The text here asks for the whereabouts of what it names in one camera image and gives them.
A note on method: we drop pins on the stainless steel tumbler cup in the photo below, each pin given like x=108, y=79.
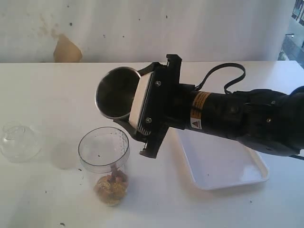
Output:
x=115, y=92

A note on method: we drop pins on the clear plastic shaker lid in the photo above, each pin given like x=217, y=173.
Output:
x=19, y=143

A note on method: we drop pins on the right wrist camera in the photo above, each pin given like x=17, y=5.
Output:
x=147, y=111

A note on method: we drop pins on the large gold coin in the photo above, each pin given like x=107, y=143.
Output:
x=110, y=193

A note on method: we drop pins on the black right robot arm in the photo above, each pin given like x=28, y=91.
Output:
x=264, y=120

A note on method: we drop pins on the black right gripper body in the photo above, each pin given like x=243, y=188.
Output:
x=175, y=104

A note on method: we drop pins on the clear plastic shaker cup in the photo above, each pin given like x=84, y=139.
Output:
x=102, y=148

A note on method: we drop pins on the white rectangular plastic tray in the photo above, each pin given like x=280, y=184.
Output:
x=216, y=163

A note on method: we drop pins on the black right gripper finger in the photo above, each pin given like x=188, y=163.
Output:
x=136, y=135
x=148, y=69

